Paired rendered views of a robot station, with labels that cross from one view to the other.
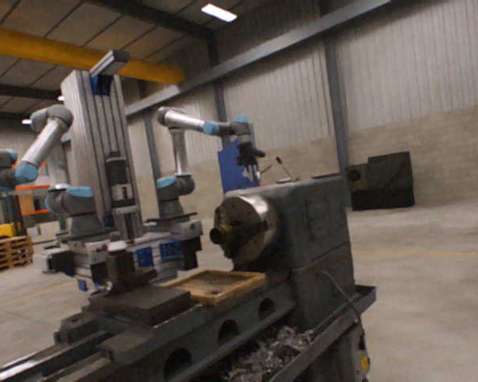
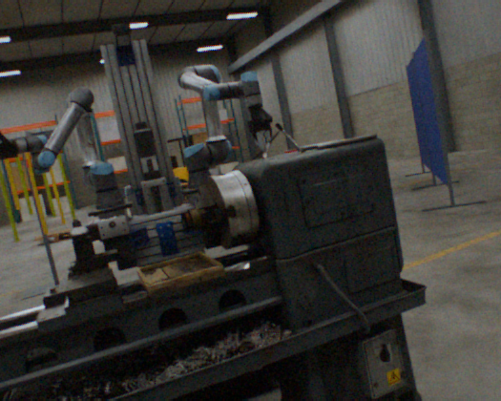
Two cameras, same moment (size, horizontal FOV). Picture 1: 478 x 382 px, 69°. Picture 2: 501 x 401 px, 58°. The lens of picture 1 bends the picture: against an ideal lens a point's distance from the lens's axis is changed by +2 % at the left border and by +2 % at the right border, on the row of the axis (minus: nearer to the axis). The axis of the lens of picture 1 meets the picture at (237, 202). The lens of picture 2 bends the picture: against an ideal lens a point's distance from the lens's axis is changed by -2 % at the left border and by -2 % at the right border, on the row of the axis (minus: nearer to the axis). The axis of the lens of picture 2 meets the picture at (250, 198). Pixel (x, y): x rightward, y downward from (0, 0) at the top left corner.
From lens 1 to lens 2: 1.03 m
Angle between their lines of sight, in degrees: 29
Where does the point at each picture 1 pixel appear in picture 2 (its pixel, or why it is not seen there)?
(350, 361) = (365, 371)
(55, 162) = (84, 141)
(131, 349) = (43, 322)
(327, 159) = not seen: outside the picture
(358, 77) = not seen: outside the picture
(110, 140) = (138, 110)
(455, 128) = not seen: outside the picture
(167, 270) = (193, 245)
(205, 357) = (142, 339)
